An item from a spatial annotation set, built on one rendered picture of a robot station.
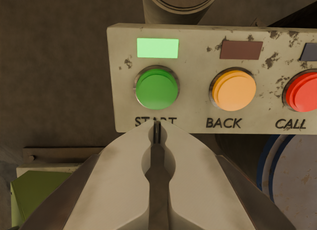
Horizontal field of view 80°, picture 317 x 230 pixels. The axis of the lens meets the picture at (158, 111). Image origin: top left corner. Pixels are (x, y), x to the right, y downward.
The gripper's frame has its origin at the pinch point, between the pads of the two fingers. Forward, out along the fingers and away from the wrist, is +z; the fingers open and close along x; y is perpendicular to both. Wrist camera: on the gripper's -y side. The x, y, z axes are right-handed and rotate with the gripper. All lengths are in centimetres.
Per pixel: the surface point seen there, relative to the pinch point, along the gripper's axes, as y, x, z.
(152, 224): 79, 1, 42
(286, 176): 22.3, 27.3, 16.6
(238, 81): -1.2, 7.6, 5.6
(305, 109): 1.5, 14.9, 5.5
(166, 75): -1.5, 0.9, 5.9
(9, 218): 77, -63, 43
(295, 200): 27.4, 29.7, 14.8
